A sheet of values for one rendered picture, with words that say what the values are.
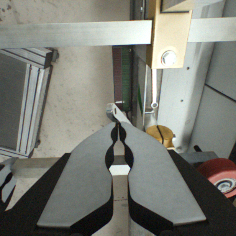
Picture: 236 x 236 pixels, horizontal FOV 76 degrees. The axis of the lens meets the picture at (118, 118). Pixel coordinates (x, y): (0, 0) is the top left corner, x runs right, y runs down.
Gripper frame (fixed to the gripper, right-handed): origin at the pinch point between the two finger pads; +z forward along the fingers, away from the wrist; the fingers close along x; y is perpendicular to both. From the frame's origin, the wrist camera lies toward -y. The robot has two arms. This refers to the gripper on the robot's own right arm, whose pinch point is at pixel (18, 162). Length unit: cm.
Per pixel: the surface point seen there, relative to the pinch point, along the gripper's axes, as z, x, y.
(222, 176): -8.0, -3.1, -40.9
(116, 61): 12.4, -19.2, -23.2
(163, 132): -2.3, -8.6, -31.6
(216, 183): -7.7, -0.6, -40.9
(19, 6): 83, -40, 31
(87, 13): 83, -36, -7
